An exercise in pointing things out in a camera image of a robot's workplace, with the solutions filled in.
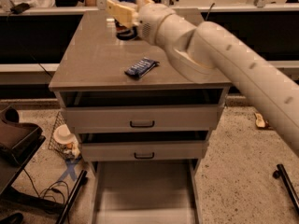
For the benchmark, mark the white cup in basket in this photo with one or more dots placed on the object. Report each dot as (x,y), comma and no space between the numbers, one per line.
(62,135)

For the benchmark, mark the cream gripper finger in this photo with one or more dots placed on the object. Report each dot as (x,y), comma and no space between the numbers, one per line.
(123,12)
(142,3)

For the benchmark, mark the grey drawer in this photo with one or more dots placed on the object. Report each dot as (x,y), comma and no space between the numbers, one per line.
(130,119)
(145,192)
(143,151)

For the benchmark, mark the brown chip bag on floor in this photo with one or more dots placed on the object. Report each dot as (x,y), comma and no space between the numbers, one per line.
(260,122)

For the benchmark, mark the black stand leg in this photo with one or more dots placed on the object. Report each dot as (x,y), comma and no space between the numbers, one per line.
(72,197)
(281,173)

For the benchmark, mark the black stand leg left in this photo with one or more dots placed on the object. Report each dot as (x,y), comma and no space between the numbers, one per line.
(72,197)

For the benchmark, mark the blue snack bag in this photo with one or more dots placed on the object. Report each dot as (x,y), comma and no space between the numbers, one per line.
(141,68)

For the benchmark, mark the pepsi can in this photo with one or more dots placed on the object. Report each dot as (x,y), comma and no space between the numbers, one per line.
(122,32)

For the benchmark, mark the middle grey drawer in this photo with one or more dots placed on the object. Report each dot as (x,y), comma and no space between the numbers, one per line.
(143,151)

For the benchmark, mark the bottom grey drawer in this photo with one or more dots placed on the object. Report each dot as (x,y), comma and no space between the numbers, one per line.
(145,192)

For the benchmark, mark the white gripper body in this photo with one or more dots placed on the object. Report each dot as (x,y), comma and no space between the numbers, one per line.
(150,20)

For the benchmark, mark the grey drawer cabinet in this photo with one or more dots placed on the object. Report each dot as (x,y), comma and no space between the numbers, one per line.
(91,74)

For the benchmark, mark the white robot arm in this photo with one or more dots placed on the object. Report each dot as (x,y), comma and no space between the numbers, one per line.
(197,51)

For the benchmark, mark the wire basket with items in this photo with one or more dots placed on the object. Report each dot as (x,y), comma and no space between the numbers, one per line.
(67,152)

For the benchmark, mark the black device on ledge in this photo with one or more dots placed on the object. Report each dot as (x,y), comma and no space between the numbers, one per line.
(20,8)

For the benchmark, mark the black stand leg right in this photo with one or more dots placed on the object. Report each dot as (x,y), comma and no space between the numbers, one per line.
(281,173)

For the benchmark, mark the top grey drawer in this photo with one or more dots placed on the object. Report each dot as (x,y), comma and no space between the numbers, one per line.
(130,119)

